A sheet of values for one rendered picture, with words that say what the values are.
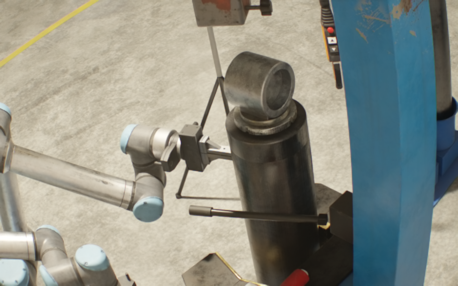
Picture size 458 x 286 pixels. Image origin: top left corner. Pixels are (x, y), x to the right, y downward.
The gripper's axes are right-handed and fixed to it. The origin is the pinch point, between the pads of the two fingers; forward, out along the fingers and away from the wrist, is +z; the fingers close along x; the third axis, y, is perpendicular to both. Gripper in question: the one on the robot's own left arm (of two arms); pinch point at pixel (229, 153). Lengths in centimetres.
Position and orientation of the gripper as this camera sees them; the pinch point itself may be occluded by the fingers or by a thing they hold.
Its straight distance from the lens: 221.3
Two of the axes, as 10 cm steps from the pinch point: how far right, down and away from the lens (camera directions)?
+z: 9.1, 1.3, -4.0
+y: 3.9, -6.2, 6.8
